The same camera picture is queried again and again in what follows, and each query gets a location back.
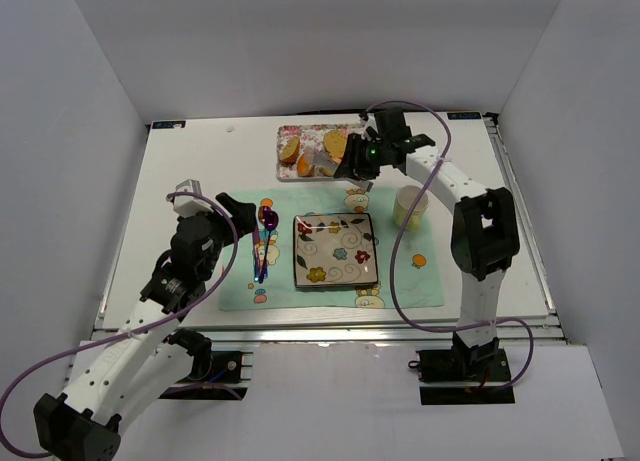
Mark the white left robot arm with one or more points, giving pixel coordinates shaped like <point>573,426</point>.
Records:
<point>152,351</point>

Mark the mint green cartoon placemat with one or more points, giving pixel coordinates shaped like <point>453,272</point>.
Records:
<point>407,265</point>

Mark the large brown bread slice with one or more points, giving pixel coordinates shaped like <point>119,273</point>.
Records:
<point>334,142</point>

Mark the blue label sticker right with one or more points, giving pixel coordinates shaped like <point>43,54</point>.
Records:
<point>464,115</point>

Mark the floral rectangular tray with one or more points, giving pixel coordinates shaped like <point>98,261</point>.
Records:
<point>311,138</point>

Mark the blue label sticker left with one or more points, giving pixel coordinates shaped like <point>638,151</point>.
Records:
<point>168,124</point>

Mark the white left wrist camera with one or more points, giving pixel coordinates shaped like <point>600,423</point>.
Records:
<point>187,206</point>

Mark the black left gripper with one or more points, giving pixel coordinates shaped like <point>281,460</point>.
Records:
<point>220,221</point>

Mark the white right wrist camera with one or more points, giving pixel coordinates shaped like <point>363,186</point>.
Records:
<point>370,130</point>

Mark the iridescent purple knife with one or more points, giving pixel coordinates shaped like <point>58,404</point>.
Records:
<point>255,237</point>

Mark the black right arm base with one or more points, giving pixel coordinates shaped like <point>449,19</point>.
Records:
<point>445,367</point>

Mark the square floral plate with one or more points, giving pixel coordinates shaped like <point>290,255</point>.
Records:
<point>334,251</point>

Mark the brown bread slice left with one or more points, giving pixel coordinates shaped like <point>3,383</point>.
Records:
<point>289,153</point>

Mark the round scored bread bun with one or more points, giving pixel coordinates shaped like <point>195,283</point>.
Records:
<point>328,169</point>

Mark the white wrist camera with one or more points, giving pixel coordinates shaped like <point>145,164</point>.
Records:
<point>187,206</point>
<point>370,130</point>

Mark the metal serving tongs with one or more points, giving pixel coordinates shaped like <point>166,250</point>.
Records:
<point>342,172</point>

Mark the iridescent purple spoon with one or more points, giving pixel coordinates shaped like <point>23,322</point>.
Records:
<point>271,220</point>

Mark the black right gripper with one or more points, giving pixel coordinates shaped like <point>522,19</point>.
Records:
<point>353,157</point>

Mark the blue label sticker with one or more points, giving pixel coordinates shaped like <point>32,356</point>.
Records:
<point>464,115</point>
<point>168,124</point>

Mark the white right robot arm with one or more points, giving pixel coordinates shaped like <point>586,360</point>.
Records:
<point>484,233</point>

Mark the pale yellow mug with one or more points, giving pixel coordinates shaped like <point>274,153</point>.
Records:
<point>409,204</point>

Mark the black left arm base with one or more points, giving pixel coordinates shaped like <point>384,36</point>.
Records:
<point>209,364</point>

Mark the orange oval bread roll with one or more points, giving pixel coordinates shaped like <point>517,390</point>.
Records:
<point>305,166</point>

